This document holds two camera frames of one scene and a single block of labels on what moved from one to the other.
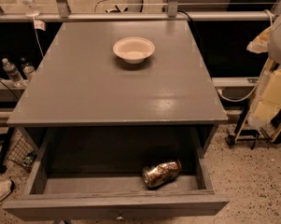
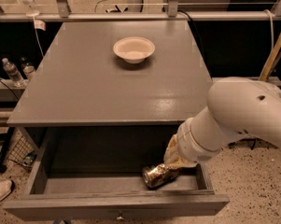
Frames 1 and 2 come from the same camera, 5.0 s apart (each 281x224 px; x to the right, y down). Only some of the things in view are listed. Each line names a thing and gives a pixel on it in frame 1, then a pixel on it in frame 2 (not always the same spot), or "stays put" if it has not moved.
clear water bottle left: [13, 74] stays put
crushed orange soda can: [157, 175] stays put
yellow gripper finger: [260, 43] to [172, 157]
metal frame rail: [134, 16] stays put
